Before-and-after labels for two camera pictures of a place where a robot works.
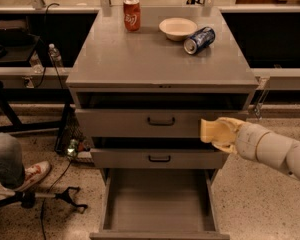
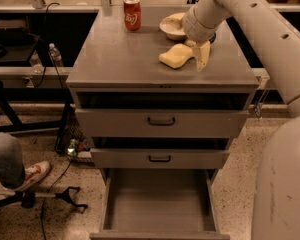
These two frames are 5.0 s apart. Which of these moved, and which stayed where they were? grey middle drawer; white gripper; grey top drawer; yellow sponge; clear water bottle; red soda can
Moved: white gripper; yellow sponge
Stayed: grey middle drawer; red soda can; grey top drawer; clear water bottle
